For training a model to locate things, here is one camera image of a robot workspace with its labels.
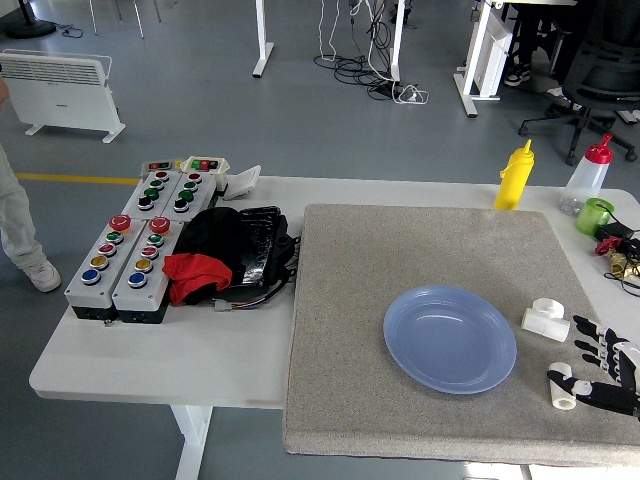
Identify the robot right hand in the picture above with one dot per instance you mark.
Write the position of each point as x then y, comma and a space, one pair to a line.
612, 352

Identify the white pipe tee metal thread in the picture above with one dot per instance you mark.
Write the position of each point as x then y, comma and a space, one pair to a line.
563, 397

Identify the white plastic pipe tee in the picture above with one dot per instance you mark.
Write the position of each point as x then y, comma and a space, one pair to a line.
546, 322

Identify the blue plate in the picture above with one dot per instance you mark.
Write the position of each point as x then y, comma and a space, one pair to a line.
450, 340

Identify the black power adapter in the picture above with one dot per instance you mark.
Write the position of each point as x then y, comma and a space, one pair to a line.
614, 231

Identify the green plastic cup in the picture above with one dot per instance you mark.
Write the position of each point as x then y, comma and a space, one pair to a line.
591, 217

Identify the clear squeeze bottle red cap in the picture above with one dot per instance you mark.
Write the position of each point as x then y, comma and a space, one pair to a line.
586, 182

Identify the yellow squeeze bottle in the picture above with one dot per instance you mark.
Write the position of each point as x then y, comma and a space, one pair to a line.
515, 180

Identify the grey-brown mat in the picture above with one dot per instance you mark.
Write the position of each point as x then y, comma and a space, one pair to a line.
380, 260

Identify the black office chair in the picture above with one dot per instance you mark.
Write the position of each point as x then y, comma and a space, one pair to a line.
602, 65

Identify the white desk with side panel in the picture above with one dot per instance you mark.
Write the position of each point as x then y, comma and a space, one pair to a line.
485, 55

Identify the seated person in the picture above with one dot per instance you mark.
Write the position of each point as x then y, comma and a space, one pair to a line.
527, 40

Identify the black plastic tray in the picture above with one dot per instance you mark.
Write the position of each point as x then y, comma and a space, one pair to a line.
262, 240

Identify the white desk leg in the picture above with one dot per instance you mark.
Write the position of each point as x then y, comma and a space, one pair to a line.
261, 40
397, 45

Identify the black cloth bag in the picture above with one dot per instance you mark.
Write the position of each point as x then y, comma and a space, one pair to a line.
210, 232

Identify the red cloth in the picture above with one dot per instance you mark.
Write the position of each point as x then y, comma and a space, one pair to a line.
192, 272

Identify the white table leg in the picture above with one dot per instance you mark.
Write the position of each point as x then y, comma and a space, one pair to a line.
192, 440

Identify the grey four-button control box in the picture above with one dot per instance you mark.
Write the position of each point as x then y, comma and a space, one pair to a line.
200, 197
137, 192

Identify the grey five-button control box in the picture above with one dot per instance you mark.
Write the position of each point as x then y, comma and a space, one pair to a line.
92, 290
150, 295

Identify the white panel heater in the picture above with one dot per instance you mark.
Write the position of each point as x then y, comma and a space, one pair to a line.
60, 95

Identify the black stand base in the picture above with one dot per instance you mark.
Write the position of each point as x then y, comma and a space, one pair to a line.
30, 27

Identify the white wall switch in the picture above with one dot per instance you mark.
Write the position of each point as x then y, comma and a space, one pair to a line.
242, 181

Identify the cream small switch box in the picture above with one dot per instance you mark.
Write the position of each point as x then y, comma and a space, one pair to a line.
205, 165

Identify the grey small switch box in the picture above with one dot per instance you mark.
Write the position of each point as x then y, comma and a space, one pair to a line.
160, 165

